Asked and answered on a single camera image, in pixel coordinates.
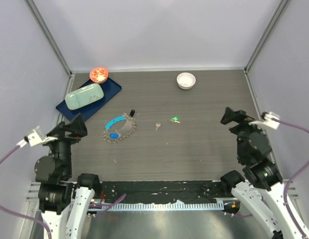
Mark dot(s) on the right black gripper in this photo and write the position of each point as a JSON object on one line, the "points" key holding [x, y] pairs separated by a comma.
{"points": [[239, 116]]}

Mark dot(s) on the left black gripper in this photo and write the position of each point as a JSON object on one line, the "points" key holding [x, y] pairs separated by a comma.
{"points": [[77, 126]]}

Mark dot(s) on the blue tagged key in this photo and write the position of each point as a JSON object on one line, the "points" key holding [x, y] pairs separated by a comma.
{"points": [[114, 135]]}

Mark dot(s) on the large keyring with blue handle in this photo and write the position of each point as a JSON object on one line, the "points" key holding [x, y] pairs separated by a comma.
{"points": [[124, 125]]}

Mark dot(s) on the green tagged key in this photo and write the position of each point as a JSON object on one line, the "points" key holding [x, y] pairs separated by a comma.
{"points": [[174, 119]]}

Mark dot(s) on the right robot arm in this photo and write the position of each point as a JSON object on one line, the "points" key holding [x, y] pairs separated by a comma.
{"points": [[261, 188]]}

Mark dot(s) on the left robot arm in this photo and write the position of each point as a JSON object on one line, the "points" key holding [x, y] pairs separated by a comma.
{"points": [[64, 205]]}

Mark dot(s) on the pale green oblong dish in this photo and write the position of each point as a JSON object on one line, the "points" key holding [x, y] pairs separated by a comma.
{"points": [[84, 96]]}

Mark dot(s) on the dark blue tray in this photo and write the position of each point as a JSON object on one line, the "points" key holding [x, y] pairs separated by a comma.
{"points": [[110, 89]]}

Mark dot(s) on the red patterned bowl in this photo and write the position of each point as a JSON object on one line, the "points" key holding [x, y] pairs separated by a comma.
{"points": [[99, 75]]}

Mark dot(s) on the white ceramic bowl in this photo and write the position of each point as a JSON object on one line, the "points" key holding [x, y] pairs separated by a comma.
{"points": [[186, 80]]}

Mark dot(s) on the plain silver key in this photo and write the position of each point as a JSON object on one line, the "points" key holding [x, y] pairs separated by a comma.
{"points": [[157, 125]]}

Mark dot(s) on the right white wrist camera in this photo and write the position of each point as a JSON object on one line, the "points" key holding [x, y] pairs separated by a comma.
{"points": [[269, 120]]}

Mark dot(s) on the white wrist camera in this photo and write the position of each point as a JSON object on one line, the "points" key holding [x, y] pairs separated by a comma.
{"points": [[269, 120], [36, 137]]}

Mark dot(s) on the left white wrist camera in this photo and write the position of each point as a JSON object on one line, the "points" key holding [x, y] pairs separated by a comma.
{"points": [[36, 137]]}

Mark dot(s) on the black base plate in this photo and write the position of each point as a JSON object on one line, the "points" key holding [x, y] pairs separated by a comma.
{"points": [[164, 192]]}

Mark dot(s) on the white slotted cable duct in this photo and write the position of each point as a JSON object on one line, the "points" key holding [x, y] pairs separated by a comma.
{"points": [[177, 206]]}

